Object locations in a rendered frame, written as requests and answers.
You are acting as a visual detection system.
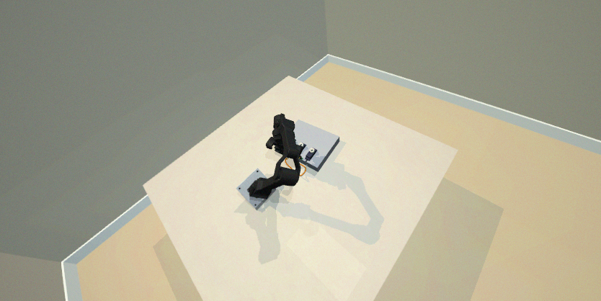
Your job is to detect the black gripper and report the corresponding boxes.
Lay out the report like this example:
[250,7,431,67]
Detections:
[266,137,303,156]

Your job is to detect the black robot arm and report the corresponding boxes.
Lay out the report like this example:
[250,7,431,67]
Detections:
[247,113,301,199]

